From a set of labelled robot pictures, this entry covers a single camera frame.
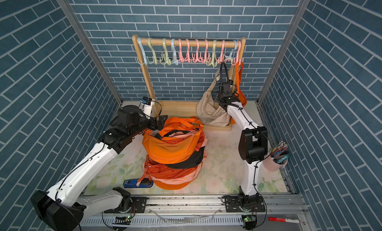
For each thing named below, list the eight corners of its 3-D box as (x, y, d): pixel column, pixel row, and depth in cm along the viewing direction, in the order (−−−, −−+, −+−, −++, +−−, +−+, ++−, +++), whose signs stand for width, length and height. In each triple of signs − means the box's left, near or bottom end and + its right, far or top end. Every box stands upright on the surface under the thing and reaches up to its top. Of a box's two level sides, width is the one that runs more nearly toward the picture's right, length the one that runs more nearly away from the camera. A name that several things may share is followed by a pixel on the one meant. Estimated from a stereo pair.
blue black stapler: (124, 188, 81) (119, 184, 75) (126, 182, 83) (121, 178, 77) (152, 188, 81) (149, 184, 76) (153, 182, 83) (150, 178, 78)
